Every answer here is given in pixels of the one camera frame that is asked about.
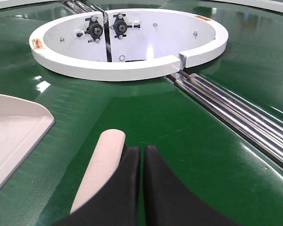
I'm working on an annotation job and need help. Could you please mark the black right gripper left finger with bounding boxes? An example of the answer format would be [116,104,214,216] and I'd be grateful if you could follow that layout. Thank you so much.
[53,147,140,226]

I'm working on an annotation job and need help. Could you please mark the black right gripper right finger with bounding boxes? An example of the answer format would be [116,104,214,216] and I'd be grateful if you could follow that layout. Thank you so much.
[143,145,237,226]

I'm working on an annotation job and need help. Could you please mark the pink plastic dustpan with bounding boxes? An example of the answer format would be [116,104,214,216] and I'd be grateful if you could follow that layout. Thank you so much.
[0,94,55,190]

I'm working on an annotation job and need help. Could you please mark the white outer conveyor rim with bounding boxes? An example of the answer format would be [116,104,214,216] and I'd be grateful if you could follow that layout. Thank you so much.
[0,0,283,13]

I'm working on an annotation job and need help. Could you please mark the steel transfer rollers near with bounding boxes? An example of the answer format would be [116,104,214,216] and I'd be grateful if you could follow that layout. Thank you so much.
[166,71,283,168]

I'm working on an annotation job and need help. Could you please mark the steel transfer rollers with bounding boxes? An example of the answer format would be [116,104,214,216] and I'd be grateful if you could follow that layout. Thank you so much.
[60,0,105,14]
[166,71,283,168]

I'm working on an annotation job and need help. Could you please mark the black bearing left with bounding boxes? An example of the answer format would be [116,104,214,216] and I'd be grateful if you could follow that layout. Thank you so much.
[76,16,104,43]

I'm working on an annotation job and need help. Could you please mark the black bearing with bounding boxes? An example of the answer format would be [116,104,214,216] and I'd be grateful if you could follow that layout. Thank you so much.
[76,16,104,43]
[112,13,141,40]

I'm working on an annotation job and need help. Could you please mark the black bearing right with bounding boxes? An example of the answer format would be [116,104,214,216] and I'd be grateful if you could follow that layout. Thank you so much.
[112,13,141,40]

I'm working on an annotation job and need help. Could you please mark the steel transfer rollers far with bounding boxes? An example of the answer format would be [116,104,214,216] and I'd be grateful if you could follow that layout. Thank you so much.
[60,0,105,14]

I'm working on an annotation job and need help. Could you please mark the white inner conveyor ring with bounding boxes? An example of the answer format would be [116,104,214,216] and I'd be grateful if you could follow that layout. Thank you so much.
[29,8,229,82]

